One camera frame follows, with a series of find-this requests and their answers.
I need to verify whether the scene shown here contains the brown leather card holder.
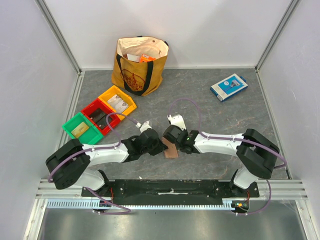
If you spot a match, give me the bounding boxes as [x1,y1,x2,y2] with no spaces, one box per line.
[161,137,179,159]

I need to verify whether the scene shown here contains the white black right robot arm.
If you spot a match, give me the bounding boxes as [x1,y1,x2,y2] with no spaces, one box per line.
[163,125,280,197]

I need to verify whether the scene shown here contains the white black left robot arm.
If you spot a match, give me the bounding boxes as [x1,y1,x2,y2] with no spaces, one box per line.
[45,128,168,197]

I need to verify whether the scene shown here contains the silver cards in yellow bin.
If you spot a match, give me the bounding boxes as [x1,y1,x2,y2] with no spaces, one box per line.
[107,94,129,113]

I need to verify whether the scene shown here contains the black cards in red bin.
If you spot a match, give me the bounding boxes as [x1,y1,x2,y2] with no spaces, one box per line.
[89,108,113,130]

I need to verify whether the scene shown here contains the gold card in green bin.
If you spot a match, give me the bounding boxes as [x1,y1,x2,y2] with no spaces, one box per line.
[71,121,89,138]

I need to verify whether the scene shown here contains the red plastic bin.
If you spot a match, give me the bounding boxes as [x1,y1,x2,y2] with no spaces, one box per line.
[80,98,121,136]

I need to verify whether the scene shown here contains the yellow plastic bin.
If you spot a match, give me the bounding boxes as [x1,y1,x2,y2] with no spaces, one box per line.
[98,85,137,116]

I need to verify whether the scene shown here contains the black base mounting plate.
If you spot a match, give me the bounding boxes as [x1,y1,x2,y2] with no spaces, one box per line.
[94,179,260,199]

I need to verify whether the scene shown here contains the blue razor package box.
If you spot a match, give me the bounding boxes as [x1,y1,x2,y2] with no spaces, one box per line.
[210,73,248,102]

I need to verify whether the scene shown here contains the green plastic bin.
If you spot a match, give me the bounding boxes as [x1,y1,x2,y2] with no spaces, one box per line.
[62,112,103,145]

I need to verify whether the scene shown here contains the yellow canvas tote bag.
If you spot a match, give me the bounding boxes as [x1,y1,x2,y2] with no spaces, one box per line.
[111,36,169,97]

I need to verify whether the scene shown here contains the orange box in bag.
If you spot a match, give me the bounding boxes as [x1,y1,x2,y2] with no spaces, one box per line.
[139,54,156,63]

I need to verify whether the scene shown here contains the white box in bag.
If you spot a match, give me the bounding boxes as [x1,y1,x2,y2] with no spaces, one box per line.
[126,53,141,63]

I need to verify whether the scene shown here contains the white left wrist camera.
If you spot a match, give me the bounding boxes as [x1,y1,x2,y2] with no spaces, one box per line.
[135,120,152,133]

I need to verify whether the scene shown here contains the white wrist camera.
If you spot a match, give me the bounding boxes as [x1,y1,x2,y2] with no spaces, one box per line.
[135,120,152,133]
[167,114,187,131]

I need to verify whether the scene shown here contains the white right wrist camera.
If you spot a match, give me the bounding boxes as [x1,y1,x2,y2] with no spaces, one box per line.
[167,114,187,131]

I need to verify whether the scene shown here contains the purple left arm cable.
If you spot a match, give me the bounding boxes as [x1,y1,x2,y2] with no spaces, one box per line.
[47,112,141,216]

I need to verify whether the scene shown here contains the grey slotted cable duct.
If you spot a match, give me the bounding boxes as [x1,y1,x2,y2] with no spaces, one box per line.
[46,197,248,211]

